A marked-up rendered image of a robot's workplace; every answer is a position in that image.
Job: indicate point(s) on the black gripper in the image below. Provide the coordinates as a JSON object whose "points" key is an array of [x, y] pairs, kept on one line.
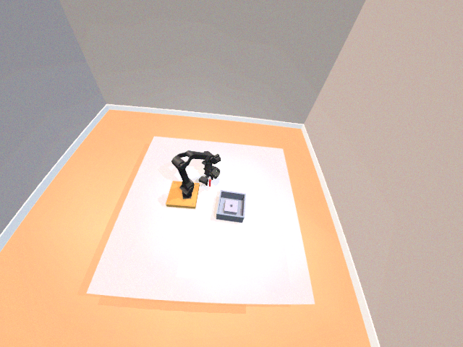
{"points": [[203, 179]]}

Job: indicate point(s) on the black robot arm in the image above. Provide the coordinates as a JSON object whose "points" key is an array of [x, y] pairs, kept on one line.
{"points": [[187, 185]]}

